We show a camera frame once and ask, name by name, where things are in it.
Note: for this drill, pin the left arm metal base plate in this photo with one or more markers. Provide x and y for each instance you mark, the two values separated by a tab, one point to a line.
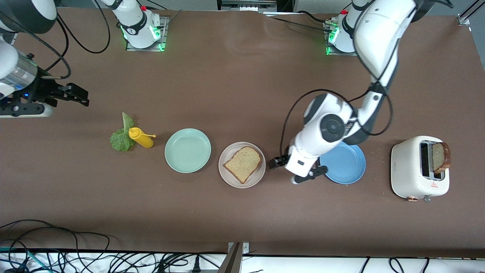
329	51

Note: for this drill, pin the green lettuce leaf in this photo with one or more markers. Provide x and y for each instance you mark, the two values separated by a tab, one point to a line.
120	141

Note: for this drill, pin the aluminium profile post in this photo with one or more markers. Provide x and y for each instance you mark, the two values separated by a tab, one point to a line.
470	11

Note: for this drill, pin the white two-slot toaster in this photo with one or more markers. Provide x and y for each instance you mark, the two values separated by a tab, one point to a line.
407	174

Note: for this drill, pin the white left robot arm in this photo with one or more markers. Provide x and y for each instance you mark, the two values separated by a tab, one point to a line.
379	41

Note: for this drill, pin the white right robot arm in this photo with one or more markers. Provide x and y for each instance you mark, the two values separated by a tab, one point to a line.
136	26

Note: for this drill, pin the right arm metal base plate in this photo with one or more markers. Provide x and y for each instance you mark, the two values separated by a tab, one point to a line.
165	30

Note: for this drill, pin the black power plug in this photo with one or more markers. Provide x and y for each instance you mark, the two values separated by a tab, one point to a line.
196	265

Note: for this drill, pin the yellow mustard squeeze bottle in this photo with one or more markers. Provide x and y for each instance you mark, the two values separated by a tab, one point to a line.
143	139

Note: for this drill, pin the mint green plate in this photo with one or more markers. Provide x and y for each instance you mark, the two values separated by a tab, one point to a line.
188	150

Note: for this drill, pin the grey metal bracket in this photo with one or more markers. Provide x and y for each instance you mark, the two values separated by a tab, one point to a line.
233	261

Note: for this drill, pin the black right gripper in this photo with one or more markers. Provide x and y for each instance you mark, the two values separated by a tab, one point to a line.
42	92

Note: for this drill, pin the blue plate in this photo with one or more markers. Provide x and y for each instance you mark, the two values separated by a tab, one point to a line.
348	167

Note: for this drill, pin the brown bread slice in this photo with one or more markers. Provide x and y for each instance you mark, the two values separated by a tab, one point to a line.
440	157
242	165

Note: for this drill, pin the beige plate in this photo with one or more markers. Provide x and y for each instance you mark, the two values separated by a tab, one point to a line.
227	178

